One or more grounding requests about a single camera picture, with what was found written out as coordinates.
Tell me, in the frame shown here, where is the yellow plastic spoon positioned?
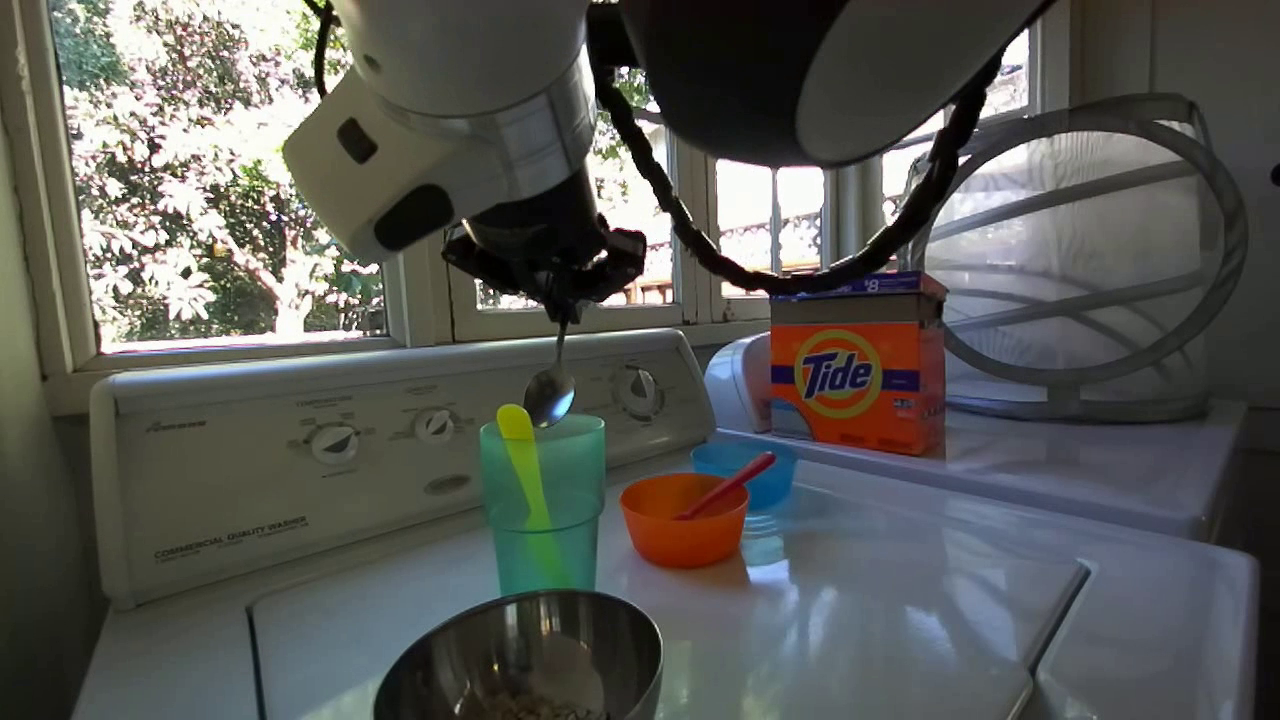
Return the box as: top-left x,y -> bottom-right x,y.
491,402 -> 559,575

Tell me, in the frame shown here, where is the stainless steel bowl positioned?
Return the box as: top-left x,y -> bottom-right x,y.
367,588 -> 669,720

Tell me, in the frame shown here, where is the orange plastic bowl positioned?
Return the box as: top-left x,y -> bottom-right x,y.
615,474 -> 752,575

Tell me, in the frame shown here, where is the white mesh laundry hamper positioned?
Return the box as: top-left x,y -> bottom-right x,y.
917,88 -> 1250,428

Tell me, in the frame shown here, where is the red plastic spoon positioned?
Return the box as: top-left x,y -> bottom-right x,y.
676,447 -> 780,525

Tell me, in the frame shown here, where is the white window frame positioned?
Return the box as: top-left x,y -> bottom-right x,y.
0,0 -> 1073,415

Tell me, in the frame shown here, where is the white washer lid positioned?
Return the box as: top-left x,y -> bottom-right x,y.
244,495 -> 1097,720

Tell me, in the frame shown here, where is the large washer dial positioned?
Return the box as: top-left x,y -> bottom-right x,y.
613,366 -> 669,424

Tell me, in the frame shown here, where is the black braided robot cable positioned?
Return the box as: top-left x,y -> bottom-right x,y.
298,0 -> 1002,301

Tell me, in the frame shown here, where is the white washing machine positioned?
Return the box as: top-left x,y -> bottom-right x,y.
70,328 -> 1264,720

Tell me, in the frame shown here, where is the green plastic cup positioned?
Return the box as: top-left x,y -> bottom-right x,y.
476,412 -> 609,599

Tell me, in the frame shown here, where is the metal spoon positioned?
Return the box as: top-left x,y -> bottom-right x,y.
521,317 -> 578,433

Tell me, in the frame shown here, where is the small washer knob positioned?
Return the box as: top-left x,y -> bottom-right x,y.
305,415 -> 367,468
407,405 -> 462,451

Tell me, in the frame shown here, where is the blue plastic bowl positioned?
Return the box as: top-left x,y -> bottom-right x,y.
687,435 -> 799,517

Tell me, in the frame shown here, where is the white dryer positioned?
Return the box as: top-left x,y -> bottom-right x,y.
698,331 -> 1250,543

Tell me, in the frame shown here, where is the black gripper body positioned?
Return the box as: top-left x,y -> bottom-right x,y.
439,171 -> 653,304

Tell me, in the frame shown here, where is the orange Tide detergent box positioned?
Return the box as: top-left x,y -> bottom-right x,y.
762,272 -> 950,460

